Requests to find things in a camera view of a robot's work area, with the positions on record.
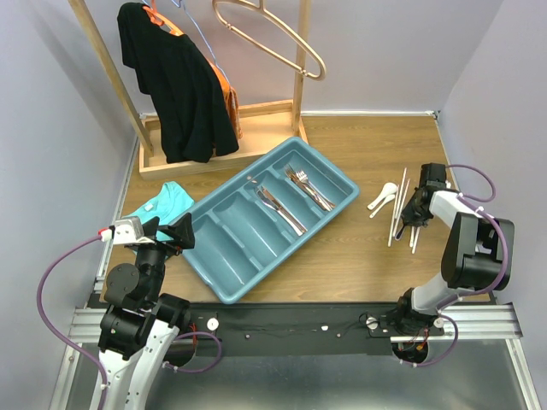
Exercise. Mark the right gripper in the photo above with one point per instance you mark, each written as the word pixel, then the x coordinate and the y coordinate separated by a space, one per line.
pixel 413 219

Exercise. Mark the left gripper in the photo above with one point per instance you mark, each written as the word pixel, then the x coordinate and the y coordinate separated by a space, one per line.
pixel 182 232

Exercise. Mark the copper knife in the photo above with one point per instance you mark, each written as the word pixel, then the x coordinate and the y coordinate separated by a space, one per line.
pixel 299 227

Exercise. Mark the silver knife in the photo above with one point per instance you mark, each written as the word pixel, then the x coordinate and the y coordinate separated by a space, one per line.
pixel 266 202

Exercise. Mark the dark copper fork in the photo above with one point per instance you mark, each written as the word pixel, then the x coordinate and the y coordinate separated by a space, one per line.
pixel 309 192

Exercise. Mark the silver fork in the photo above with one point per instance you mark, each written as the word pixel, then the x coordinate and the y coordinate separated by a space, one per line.
pixel 321 200

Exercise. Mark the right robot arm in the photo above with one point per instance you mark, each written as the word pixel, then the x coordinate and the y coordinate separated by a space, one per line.
pixel 477 256

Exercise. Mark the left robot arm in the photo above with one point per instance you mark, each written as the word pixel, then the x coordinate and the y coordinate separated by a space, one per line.
pixel 140 321

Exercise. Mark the white chopstick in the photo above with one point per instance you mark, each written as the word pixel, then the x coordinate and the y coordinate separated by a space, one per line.
pixel 414 238
pixel 401 205
pixel 398 197

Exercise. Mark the teal folded t-shirt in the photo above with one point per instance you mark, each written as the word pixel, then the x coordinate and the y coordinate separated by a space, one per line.
pixel 169 205

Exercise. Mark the small white spoon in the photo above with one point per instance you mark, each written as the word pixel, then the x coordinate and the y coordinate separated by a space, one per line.
pixel 385 201

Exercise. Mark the white ceramic spoon left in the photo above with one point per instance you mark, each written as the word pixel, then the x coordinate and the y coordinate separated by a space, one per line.
pixel 387 189

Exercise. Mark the blue-grey plastic cutlery tray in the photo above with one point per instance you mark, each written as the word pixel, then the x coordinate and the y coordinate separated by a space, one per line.
pixel 245 252

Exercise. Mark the black t-shirt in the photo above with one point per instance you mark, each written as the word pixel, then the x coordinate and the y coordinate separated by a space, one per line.
pixel 175 74

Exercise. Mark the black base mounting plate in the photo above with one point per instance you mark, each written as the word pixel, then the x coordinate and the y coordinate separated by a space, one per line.
pixel 295 329

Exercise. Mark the wooden clothes rack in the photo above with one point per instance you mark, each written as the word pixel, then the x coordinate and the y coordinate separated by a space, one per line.
pixel 264 125

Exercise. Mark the orange garment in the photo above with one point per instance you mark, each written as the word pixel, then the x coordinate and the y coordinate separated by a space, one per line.
pixel 225 92

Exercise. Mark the orange plastic hanger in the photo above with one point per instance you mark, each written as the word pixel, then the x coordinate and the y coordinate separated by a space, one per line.
pixel 159 20

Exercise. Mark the copper metal hanger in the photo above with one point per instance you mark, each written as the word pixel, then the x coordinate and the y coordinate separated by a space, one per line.
pixel 257 24

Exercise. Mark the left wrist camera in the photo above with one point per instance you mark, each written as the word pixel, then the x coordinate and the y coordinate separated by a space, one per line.
pixel 126 231

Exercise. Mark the aluminium frame rail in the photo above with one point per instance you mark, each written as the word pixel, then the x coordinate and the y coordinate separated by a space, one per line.
pixel 458 322

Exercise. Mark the blue wire hanger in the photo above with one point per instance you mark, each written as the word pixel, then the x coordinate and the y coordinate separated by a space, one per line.
pixel 182 5

